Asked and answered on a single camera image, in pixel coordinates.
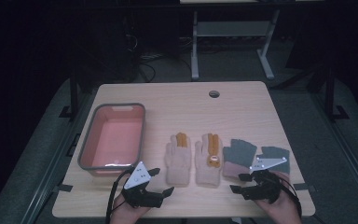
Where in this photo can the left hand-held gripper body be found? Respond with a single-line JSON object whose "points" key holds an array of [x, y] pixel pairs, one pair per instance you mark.
{"points": [[136, 179]]}

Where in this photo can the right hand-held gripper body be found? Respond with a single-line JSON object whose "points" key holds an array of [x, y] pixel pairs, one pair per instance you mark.
{"points": [[265, 186]]}

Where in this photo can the beige glove with orange fingers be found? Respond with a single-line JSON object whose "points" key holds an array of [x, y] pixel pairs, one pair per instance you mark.
{"points": [[177, 161]]}

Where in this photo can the person's right hand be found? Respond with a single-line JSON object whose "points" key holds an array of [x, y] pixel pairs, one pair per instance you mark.
{"points": [[284, 210]]}

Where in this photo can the gray and pink fingerless glove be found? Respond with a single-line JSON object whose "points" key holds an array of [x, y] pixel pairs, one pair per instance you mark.
{"points": [[237, 155], [276, 152]]}

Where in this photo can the white metal table frame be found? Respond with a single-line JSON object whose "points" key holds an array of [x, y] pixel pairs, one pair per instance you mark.
{"points": [[230, 28]]}

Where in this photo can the pink basin with gray rim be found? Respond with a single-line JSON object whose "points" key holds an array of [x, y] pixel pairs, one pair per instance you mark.
{"points": [[115, 143]]}

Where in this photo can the beige glove with bear face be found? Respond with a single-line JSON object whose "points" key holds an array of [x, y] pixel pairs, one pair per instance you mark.
{"points": [[206, 174]]}

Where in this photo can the black stand post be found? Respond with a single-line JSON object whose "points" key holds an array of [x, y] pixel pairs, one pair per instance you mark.
{"points": [[73, 93], [330, 93]]}

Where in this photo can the black tape strip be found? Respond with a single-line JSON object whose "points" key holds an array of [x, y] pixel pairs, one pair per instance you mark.
{"points": [[63, 188], [304, 187]]}

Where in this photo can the person's left hand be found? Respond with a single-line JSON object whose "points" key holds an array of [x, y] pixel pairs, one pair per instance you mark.
{"points": [[126, 214]]}

